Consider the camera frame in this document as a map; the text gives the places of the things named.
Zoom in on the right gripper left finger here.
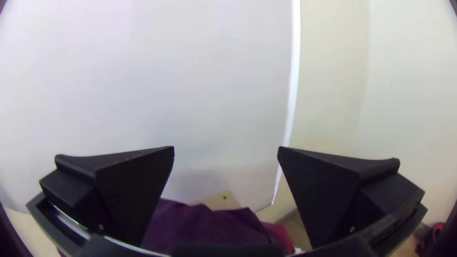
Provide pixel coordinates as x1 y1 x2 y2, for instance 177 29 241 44
38 145 176 247

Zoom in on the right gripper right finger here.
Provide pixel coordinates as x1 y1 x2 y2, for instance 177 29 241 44
277 145 426 249

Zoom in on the dark t-shirt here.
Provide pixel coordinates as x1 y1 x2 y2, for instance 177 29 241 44
140 198 273 256

